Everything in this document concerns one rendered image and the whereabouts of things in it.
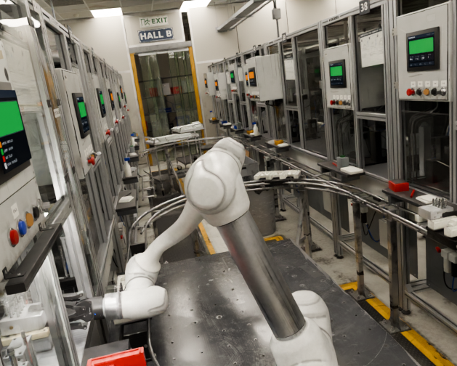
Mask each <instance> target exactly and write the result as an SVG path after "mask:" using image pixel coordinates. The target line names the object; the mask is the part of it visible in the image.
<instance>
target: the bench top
mask: <svg viewBox="0 0 457 366"><path fill-rule="evenodd" d="M266 244H267V247H268V248H269V250H270V253H271V254H272V257H273V258H274V260H275V262H276V264H277V265H278V268H279V270H280V272H281V274H282V276H283V278H284V280H285V281H286V283H287V285H288V287H289V289H290V291H291V293H294V292H296V291H299V290H310V291H312V292H314V293H316V294H318V295H319V296H320V297H321V298H322V299H323V301H324V302H325V304H326V306H327V307H328V311H329V315H330V321H331V332H332V340H333V347H334V349H335V352H336V358H337V362H338V365H339V366H421V365H420V364H419V363H418V362H417V361H416V360H415V359H414V358H413V357H412V356H411V355H410V354H409V353H408V352H407V351H406V350H405V349H404V348H403V347H401V345H399V343H398V342H396V340H395V339H393V337H391V335H390V334H388V332H387V331H385V329H383V327H382V326H380V324H379V323H377V321H375V319H373V318H372V317H371V316H370V315H369V314H368V313H367V312H366V311H365V310H364V309H362V308H361V307H360V305H359V304H358V303H357V302H356V301H355V300H354V299H352V298H351V296H350V295H349V294H347V293H346V292H345V291H344V290H343V289H342V288H341V287H340V286H339V285H338V284H337V283H336V282H335V281H334V280H333V279H332V278H331V277H330V276H329V275H328V274H327V273H326V272H324V271H323V269H322V268H321V267H320V266H319V265H318V264H317V263H316V262H315V261H314V260H313V259H311V258H310V257H309V256H308V255H307V254H306V253H305V252H304V251H303V250H302V249H301V248H300V247H299V246H298V245H297V244H296V243H295V242H294V241H293V240H292V239H291V238H289V239H285V240H279V241H275V242H271V243H266ZM199 259H200V261H199ZM224 270H225V272H223V271H224ZM155 286H159V287H162V288H165V289H166V290H167V294H168V299H169V303H168V307H167V310H166V311H165V312H164V313H162V314H159V315H156V316H154V317H152V319H151V320H150V326H151V330H152V334H151V344H152V348H153V352H154V354H156V356H157V361H158V364H159V365H160V366H277V364H276V361H275V358H274V356H273V354H272V351H271V348H270V339H271V337H272V331H271V329H270V326H269V325H268V324H267V321H266V319H265V318H264V315H263V314H262V312H261V310H260V308H259V306H258V304H257V302H256V301H255V299H254V297H253V295H252V293H251V291H250V290H249V288H248V286H247V284H246V282H245V280H244V279H243V276H242V274H241V273H240V271H239V269H238V267H237V265H236V263H235V261H234V260H233V258H232V256H231V254H230V252H229V251H225V252H221V253H215V254H211V255H207V256H200V257H196V258H192V259H185V260H181V261H175V262H171V263H168V264H161V268H160V271H159V273H158V278H157V281H156V283H155ZM232 288H234V290H231V289H232ZM120 328H121V325H116V326H115V325H114V321H113V320H111V322H110V332H109V339H108V343H112V342H116V341H119V336H120Z"/></svg>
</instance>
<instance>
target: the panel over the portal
mask: <svg viewBox="0 0 457 366"><path fill-rule="evenodd" d="M160 15H167V17H168V23H169V24H168V25H160V26H153V27H146V28H141V27H140V23H139V17H153V16H160ZM123 18H124V25H125V29H126V37H127V41H128V46H129V48H132V47H138V46H150V45H157V44H169V43H176V42H183V41H185V35H184V29H183V24H182V15H181V9H179V10H178V9H168V10H161V11H153V12H140V13H132V14H125V15H123ZM170 27H172V28H173V33H174V39H171V40H164V41H152V42H145V43H140V42H139V36H138V32H137V31H143V30H150V29H157V28H170Z"/></svg>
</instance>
